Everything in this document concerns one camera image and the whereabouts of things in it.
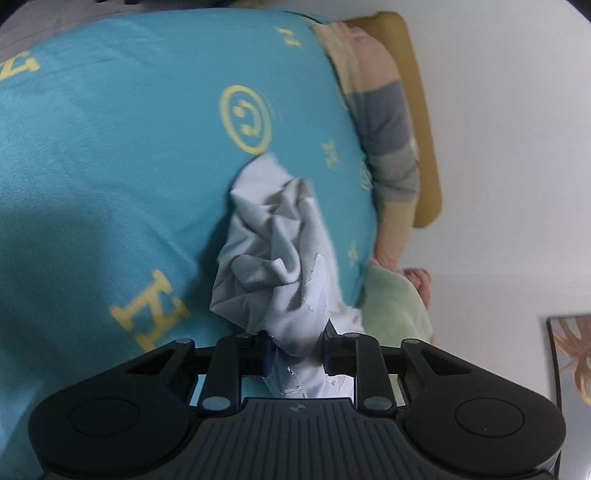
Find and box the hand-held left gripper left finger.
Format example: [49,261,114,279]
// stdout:
[124,332,272,412]

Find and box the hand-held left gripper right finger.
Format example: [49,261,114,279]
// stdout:
[323,333,472,412]

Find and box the white shirt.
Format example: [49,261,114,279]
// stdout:
[210,154,370,398]

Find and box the green fleece blanket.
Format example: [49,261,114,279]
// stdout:
[355,265,437,407]

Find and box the pink fuzzy blanket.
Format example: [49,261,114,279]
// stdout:
[369,256,432,306]

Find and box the mustard headboard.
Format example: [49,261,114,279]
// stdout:
[344,11,443,228]

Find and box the patchwork pillow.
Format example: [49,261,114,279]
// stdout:
[314,21,423,278]

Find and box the framed floral picture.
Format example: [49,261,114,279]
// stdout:
[546,314,591,480]

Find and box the teal printed bed sheet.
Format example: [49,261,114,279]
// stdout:
[0,10,377,480]

